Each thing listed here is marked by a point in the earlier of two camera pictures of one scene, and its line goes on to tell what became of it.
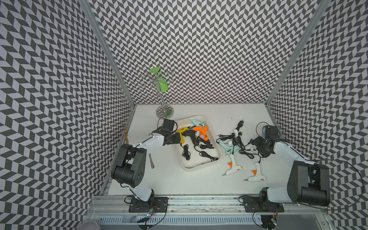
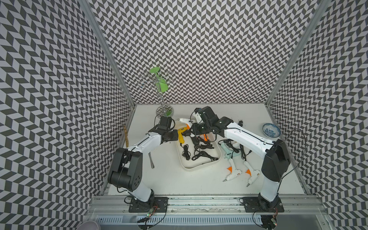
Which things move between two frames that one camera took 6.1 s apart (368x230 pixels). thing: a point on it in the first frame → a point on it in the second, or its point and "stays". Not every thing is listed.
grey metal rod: x=152 y=163 stays
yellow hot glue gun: x=180 y=131 stays
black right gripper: x=256 y=142 → x=195 y=128
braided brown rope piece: x=126 y=133 stays
